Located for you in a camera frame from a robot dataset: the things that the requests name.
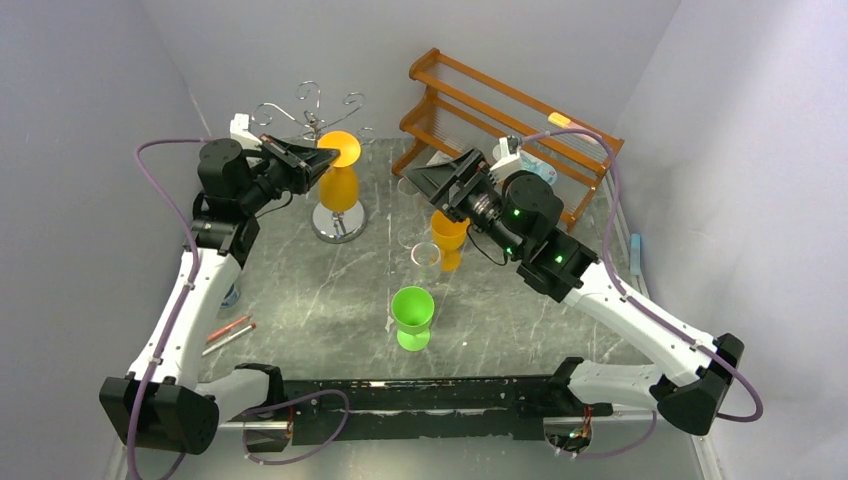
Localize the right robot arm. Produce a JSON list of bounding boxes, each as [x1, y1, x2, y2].
[[403, 149, 745, 436]]

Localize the orange wooden shelf rack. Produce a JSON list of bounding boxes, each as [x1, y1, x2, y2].
[[391, 48, 624, 229]]

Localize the orange plastic goblet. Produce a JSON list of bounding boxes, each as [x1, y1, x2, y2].
[[318, 130, 361, 212], [430, 210, 470, 272]]

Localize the chrome wine glass rack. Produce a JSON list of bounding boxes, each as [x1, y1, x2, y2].
[[250, 80, 374, 244]]

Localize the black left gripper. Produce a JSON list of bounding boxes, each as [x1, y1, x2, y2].
[[244, 135, 342, 214]]

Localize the clear tall wine glass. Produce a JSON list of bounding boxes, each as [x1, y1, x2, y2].
[[397, 177, 426, 249]]

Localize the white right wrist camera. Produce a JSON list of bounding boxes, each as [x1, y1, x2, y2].
[[490, 135, 523, 183]]

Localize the small white blue box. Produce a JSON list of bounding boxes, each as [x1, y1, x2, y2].
[[426, 151, 456, 167]]

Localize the yellow pink eraser bar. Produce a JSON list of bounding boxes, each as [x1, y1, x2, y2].
[[547, 111, 587, 136]]

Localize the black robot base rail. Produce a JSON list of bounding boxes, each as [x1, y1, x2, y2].
[[246, 371, 613, 446]]

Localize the light blue sponge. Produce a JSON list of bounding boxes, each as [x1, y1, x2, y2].
[[629, 234, 642, 277]]

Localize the white pen red cap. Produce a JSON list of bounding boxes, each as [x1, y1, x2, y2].
[[201, 323, 257, 357]]

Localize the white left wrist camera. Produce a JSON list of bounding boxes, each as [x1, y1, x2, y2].
[[229, 113, 262, 151]]

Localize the small blue white jar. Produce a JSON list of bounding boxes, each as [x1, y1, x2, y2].
[[220, 283, 241, 308]]

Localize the blue white blister pack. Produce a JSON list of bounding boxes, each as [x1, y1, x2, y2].
[[490, 144, 557, 186]]

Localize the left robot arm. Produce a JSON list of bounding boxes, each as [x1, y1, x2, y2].
[[99, 135, 341, 455]]

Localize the green plastic goblet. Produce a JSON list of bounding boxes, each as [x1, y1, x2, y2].
[[390, 286, 435, 352]]

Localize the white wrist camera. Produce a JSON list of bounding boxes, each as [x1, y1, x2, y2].
[[490, 135, 523, 183], [229, 113, 262, 151]]

